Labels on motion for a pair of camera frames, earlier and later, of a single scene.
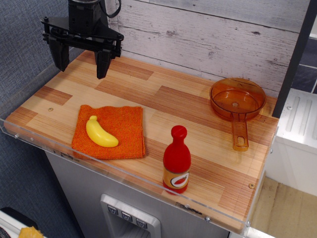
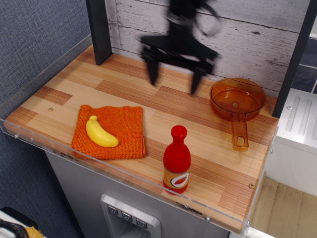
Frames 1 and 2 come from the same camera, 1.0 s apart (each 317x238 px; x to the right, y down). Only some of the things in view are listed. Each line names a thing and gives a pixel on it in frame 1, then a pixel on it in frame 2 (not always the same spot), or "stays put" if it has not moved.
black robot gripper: (86, 26) → (180, 47)
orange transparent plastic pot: (238, 99) stays put
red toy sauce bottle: (177, 163) stays put
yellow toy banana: (97, 133) stays put
